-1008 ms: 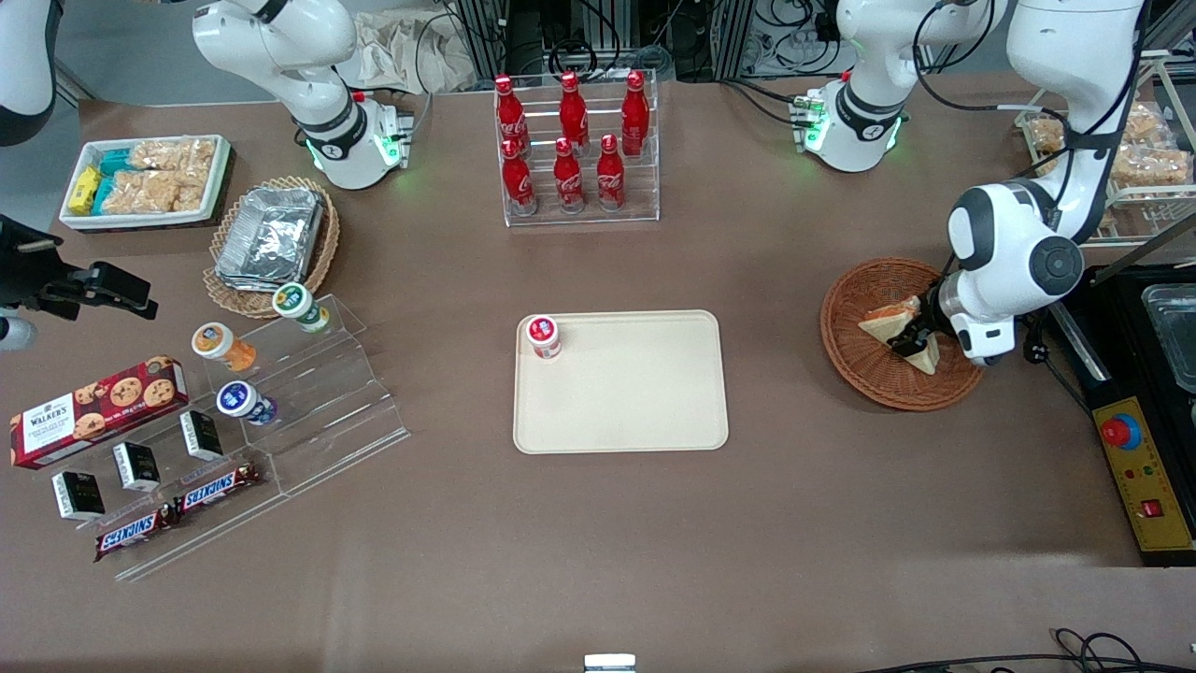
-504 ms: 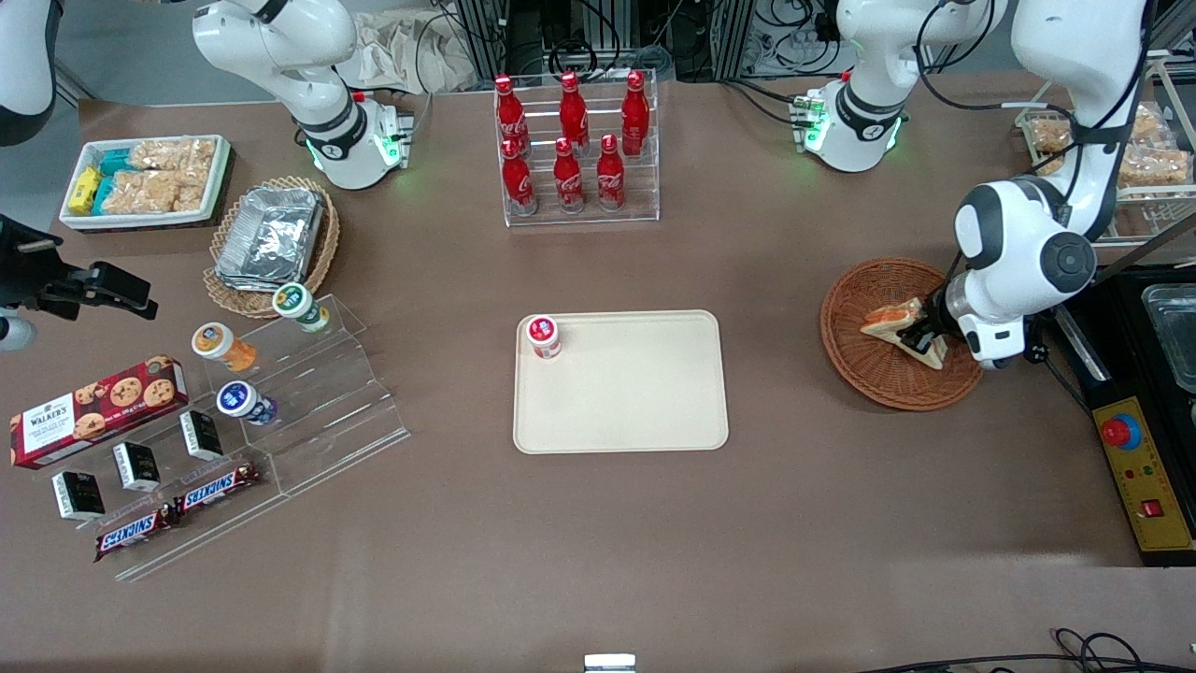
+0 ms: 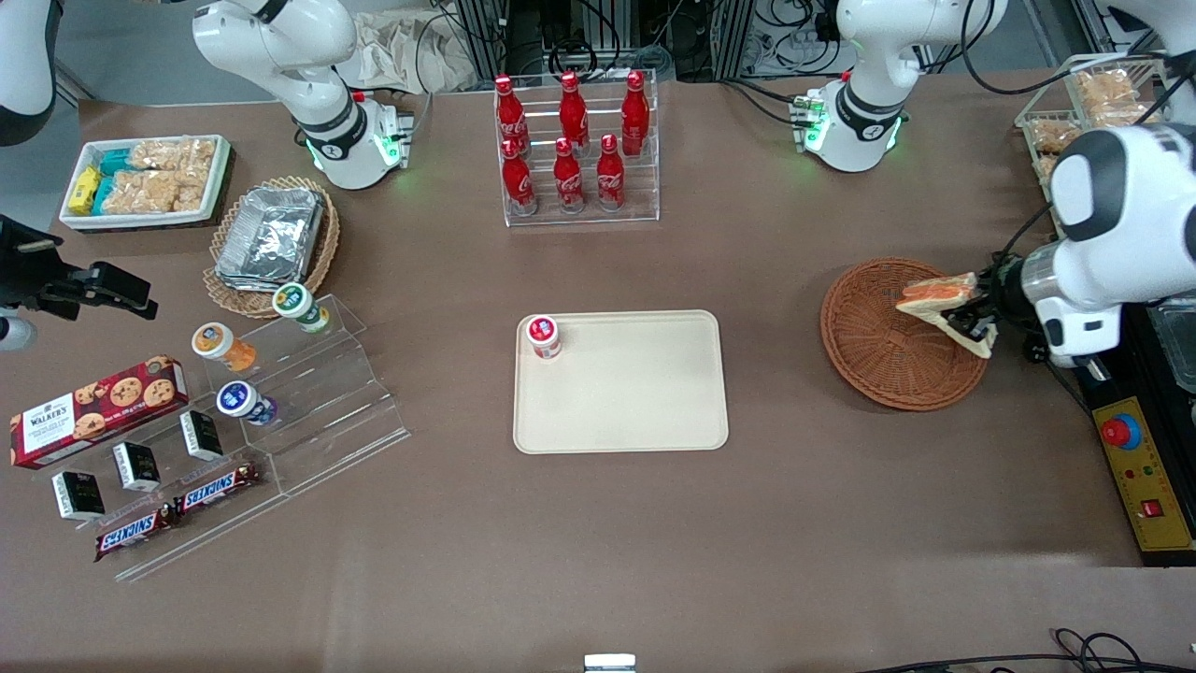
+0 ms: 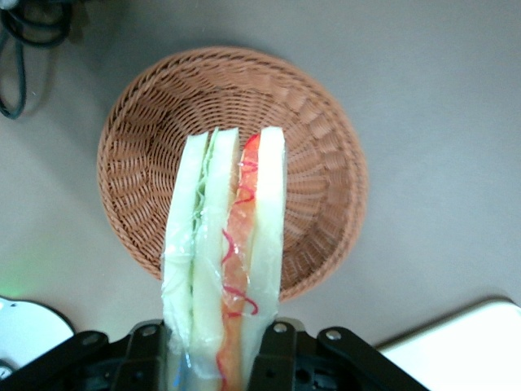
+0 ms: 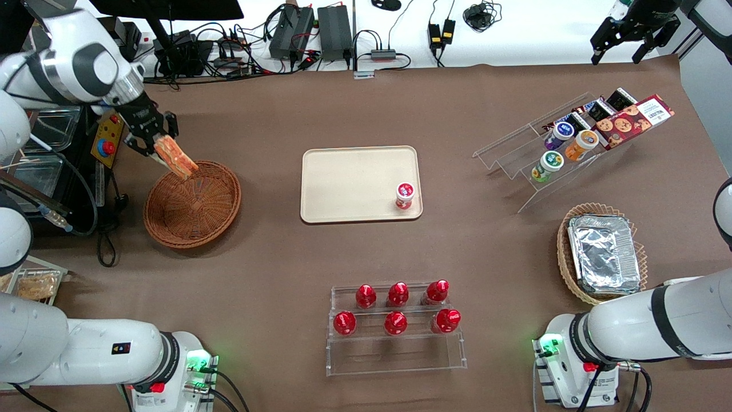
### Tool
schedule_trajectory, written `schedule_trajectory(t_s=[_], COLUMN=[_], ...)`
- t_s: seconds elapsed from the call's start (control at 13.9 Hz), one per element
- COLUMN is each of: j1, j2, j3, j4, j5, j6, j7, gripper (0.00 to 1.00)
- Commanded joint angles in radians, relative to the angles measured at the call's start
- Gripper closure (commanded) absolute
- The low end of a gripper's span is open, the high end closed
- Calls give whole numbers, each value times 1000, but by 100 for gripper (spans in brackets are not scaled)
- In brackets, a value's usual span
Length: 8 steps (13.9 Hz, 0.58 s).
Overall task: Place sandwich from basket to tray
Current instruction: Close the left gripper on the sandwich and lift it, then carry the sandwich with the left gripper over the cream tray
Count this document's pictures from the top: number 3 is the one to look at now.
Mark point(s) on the teal snack packet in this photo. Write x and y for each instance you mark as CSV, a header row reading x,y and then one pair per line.
x,y
105,194
114,161

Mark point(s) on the purple-lid gum jar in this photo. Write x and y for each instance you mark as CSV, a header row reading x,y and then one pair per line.
x,y
238,400

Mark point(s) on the green-lid gum jar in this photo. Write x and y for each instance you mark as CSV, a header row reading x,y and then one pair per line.
x,y
294,301

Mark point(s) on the clear acrylic stepped stand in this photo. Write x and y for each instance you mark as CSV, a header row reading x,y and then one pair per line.
x,y
327,411

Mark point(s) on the red Walkers cookie box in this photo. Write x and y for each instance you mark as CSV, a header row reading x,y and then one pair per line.
x,y
98,411

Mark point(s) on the beige cloth bag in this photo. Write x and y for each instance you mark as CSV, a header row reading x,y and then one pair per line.
x,y
402,51

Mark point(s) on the yellow snack packet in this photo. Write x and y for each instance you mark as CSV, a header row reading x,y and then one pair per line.
x,y
84,189

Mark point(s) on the brown wicker basket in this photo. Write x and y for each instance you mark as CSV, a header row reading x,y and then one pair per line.
x,y
878,346

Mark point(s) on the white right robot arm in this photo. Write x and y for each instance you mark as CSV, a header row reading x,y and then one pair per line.
x,y
280,47

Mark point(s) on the clear acrylic bottle rack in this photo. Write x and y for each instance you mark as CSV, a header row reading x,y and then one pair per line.
x,y
645,201

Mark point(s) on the yellow emergency stop box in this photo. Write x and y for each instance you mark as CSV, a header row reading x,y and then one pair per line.
x,y
1145,486

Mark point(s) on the white rectangular bin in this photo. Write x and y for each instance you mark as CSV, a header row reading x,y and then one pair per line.
x,y
140,221

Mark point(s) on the triangular sandwich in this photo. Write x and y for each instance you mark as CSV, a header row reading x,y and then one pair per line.
x,y
934,292

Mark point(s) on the red-lid gum jar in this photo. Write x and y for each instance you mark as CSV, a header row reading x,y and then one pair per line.
x,y
544,335

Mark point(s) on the red Coca-Cola bottle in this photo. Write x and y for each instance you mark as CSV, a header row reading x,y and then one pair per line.
x,y
573,110
509,112
518,182
568,182
635,110
610,178

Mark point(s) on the beige plastic tray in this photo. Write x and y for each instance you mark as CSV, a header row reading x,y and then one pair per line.
x,y
626,393

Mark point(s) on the background equipment rack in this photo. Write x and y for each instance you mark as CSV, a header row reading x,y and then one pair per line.
x,y
607,33

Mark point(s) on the orange-lid gum jar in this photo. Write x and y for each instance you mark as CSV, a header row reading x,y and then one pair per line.
x,y
215,341

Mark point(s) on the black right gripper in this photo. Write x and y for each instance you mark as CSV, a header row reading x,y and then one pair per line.
x,y
28,273

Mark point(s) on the small black carton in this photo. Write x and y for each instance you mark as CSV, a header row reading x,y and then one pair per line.
x,y
202,435
138,465
79,495

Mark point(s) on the Snickers chocolate bar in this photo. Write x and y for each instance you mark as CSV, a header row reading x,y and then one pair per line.
x,y
131,533
215,488

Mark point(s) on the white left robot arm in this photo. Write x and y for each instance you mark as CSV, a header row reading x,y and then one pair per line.
x,y
1131,215

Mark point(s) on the black countertop appliance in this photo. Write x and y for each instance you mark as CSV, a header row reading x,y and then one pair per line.
x,y
1179,346

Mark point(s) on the light wicker basket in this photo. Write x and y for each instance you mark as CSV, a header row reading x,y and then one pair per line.
x,y
322,252

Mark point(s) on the bagged fried snack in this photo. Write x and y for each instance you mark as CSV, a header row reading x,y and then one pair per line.
x,y
1104,87
1056,136
1121,114
1048,168

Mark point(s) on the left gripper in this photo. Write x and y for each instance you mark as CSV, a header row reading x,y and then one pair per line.
x,y
1002,282

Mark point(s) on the stack of foil trays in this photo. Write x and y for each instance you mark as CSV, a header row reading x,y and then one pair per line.
x,y
271,234

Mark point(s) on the clear bag of crispy snacks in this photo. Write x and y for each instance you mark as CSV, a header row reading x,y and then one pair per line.
x,y
154,192
177,152

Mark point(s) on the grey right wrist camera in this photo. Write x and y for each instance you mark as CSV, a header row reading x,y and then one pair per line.
x,y
13,334

